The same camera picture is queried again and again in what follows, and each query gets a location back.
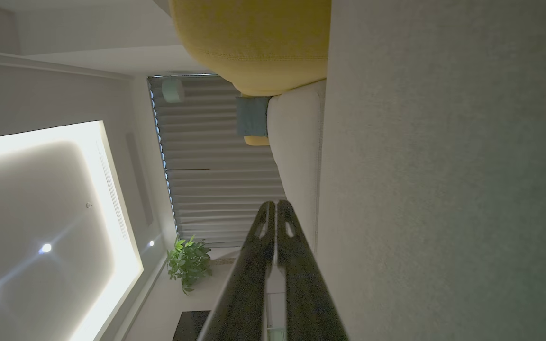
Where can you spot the long grey sofa seat cushion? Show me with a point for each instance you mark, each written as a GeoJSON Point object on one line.
{"type": "Point", "coordinates": [296, 151]}

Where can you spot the grey pleated curtain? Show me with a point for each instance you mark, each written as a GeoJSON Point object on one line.
{"type": "Point", "coordinates": [216, 166]}

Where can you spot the teal throw pillow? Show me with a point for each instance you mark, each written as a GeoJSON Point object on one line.
{"type": "Point", "coordinates": [252, 116]}

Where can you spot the large grey sofa seat cushion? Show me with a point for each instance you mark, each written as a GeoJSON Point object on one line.
{"type": "Point", "coordinates": [443, 166]}

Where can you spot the big yellow sofa backrest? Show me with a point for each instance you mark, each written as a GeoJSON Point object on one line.
{"type": "Point", "coordinates": [254, 38]}

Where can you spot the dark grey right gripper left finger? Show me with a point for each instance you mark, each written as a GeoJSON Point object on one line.
{"type": "Point", "coordinates": [247, 284]}

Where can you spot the tall green potted plant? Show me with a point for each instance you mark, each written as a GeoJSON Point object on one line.
{"type": "Point", "coordinates": [187, 263]}

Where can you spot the black television screen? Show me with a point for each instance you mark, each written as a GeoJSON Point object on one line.
{"type": "Point", "coordinates": [192, 327]}

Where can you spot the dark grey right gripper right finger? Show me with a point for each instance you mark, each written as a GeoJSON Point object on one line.
{"type": "Point", "coordinates": [306, 293]}

